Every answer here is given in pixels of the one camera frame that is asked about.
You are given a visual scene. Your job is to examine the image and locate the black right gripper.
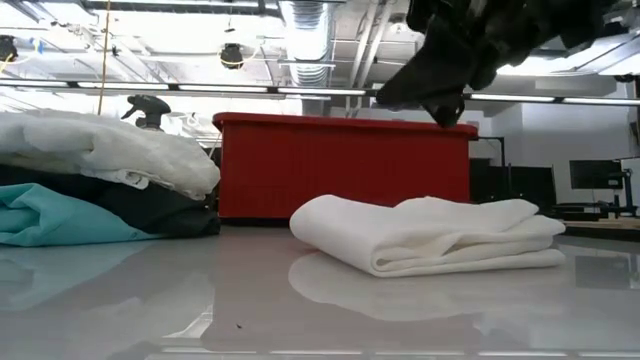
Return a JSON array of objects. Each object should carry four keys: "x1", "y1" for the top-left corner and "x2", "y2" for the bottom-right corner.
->
[{"x1": 374, "y1": 0, "x2": 622, "y2": 129}]

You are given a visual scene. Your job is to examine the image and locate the plain white t-shirt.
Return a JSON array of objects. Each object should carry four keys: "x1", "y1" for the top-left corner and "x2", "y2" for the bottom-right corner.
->
[{"x1": 288, "y1": 193, "x2": 568, "y2": 279}]

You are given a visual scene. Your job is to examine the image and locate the black garment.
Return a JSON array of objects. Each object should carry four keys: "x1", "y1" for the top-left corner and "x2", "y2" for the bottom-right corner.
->
[{"x1": 0, "y1": 163, "x2": 222, "y2": 239}]

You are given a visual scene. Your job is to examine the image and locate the white lace garment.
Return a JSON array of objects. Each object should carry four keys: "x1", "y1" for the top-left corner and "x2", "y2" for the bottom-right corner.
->
[{"x1": 0, "y1": 109, "x2": 222, "y2": 201}]

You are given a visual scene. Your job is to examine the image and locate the turquoise shorts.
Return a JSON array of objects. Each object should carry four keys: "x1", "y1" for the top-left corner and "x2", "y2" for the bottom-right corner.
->
[{"x1": 0, "y1": 183, "x2": 156, "y2": 248}]

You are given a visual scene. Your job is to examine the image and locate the red plastic laundry basket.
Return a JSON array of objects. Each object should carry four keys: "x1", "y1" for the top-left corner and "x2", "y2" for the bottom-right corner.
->
[{"x1": 212, "y1": 112, "x2": 479, "y2": 220}]

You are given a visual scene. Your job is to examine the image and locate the large black screen panel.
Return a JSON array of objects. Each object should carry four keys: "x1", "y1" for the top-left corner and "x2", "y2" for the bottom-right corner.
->
[{"x1": 469, "y1": 158, "x2": 557, "y2": 206}]

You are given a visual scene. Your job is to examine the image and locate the black monitor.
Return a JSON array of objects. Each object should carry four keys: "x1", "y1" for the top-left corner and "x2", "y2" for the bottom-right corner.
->
[{"x1": 569, "y1": 159, "x2": 624, "y2": 190}]

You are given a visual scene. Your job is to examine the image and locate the black hanging dome device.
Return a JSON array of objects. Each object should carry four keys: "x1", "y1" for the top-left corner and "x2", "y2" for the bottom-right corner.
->
[
  {"x1": 0, "y1": 35, "x2": 19, "y2": 64},
  {"x1": 219, "y1": 43, "x2": 245, "y2": 70}
]

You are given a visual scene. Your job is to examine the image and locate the black bar with light strips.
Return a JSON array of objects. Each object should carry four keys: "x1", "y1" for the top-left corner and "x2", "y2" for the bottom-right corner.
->
[{"x1": 0, "y1": 77, "x2": 640, "y2": 107}]

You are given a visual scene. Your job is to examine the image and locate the clear spray bottle grey trigger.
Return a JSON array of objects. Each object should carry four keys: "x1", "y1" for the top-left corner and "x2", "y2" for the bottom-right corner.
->
[{"x1": 121, "y1": 94, "x2": 172, "y2": 133}]

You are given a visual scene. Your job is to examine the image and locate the silver ventilation duct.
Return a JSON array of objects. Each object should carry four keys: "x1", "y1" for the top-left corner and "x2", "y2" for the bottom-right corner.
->
[{"x1": 277, "y1": 0, "x2": 335, "y2": 89}]

